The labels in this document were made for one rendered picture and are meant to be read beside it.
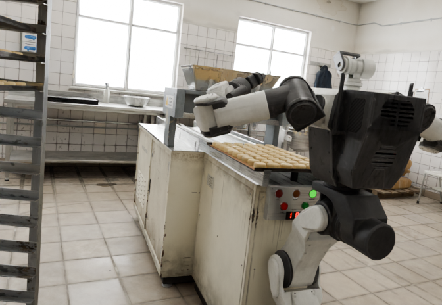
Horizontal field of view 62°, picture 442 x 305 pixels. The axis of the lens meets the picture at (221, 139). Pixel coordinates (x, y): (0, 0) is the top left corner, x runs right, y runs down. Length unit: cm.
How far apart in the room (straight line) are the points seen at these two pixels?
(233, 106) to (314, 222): 48
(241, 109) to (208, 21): 459
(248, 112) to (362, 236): 49
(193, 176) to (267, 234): 71
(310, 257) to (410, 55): 530
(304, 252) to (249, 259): 26
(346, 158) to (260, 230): 56
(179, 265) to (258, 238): 84
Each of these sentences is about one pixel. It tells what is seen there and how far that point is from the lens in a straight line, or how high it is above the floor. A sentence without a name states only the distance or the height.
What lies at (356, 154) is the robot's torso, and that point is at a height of 105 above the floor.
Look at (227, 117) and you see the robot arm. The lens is 112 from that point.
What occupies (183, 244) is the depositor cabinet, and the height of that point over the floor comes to 29.
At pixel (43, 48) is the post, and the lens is 133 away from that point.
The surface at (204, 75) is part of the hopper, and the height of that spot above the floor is 127.
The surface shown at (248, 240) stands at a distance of 156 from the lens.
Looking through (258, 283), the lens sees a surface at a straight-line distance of 166.
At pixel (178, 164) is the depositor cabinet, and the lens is 208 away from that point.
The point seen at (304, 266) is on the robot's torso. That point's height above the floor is 57.
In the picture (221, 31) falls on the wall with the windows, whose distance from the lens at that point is 574.
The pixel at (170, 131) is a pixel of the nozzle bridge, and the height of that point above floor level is 93.
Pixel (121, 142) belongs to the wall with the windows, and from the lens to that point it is 531.
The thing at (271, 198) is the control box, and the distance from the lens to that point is 150.
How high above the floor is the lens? 119
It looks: 7 degrees down
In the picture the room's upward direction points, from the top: 6 degrees clockwise
